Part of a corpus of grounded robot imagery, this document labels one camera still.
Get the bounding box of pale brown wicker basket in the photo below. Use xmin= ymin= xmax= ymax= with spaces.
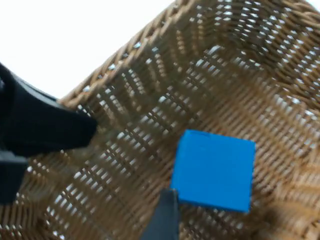
xmin=0 ymin=0 xmax=320 ymax=240

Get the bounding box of blue cube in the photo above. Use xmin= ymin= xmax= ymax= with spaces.
xmin=170 ymin=129 xmax=257 ymax=214

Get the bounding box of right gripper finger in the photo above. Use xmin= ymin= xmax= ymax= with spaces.
xmin=0 ymin=61 xmax=98 ymax=157
xmin=0 ymin=152 xmax=29 ymax=205
xmin=140 ymin=188 xmax=180 ymax=240

